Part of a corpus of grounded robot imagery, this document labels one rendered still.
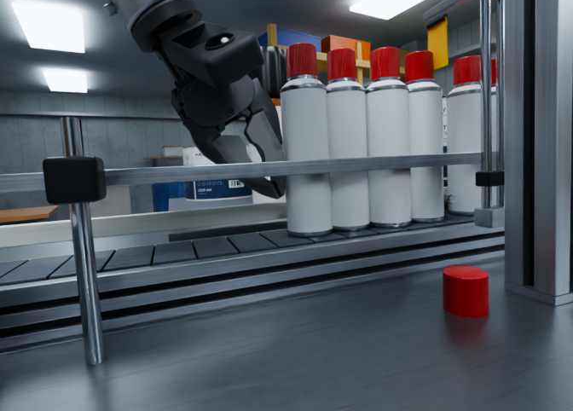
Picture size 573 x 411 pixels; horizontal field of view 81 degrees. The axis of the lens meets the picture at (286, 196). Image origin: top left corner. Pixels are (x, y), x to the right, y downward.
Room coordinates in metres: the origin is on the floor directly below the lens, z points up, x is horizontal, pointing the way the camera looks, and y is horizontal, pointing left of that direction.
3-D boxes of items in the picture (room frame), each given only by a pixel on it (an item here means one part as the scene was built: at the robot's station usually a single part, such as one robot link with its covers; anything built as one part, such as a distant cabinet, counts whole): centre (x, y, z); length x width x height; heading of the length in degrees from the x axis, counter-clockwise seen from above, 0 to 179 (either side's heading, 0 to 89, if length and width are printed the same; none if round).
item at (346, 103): (0.40, -0.07, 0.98); 0.05 x 0.05 x 0.20
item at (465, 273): (0.27, -0.14, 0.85); 0.03 x 0.03 x 0.03
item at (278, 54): (0.66, 0.02, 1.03); 0.09 x 0.09 x 0.30
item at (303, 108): (0.38, -0.02, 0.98); 0.05 x 0.05 x 0.20
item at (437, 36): (0.42, -0.19, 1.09); 0.03 x 0.01 x 0.06; 19
